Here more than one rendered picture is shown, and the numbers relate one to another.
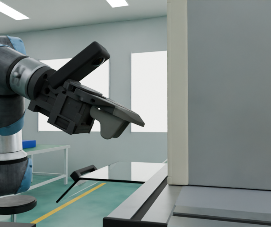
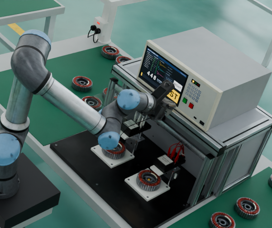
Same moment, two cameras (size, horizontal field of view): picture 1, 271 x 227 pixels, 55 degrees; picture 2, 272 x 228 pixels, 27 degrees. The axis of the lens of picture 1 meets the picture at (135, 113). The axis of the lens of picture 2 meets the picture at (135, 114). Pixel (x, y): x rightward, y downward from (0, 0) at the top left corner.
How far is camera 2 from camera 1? 232 cm
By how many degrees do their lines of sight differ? 74
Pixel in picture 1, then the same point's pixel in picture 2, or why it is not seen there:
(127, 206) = (216, 144)
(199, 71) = (218, 106)
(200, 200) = (218, 135)
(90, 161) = not seen: outside the picture
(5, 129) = not seen: hidden behind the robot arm
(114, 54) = not seen: outside the picture
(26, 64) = (151, 101)
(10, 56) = (145, 99)
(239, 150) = (217, 119)
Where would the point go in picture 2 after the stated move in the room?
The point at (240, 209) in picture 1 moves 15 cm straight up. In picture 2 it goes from (225, 135) to (236, 107)
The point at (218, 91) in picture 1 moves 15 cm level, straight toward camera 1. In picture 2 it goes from (219, 110) to (246, 130)
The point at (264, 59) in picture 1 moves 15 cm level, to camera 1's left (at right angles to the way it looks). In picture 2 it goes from (227, 101) to (214, 116)
